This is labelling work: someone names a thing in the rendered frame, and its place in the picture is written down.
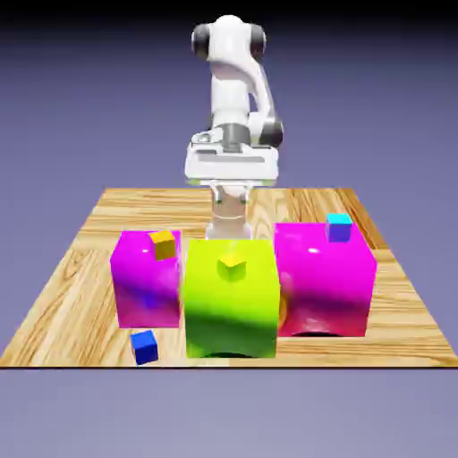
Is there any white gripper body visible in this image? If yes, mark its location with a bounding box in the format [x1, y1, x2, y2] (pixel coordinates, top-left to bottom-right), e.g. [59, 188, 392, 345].
[183, 143, 281, 188]

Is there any small orange cube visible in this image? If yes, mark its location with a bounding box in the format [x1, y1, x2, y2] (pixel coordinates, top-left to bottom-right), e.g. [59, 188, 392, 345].
[148, 230, 177, 261]

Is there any small yellow cube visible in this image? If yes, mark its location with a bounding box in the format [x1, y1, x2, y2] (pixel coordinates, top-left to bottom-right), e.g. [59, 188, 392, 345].
[216, 253, 248, 283]

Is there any small cyan cube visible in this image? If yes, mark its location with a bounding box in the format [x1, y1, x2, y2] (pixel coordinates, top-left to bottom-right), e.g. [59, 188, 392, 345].
[325, 213, 354, 243]

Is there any small blue cube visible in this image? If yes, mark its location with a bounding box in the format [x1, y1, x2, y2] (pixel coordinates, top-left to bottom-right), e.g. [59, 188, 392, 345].
[129, 329, 159, 367]

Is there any large magenta box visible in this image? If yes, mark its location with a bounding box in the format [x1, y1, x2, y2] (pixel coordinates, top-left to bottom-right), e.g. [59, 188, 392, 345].
[273, 221, 378, 338]
[109, 229, 183, 329]

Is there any large yellow-green box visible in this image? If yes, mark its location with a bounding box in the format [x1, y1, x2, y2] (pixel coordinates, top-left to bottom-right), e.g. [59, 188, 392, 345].
[182, 238, 281, 360]

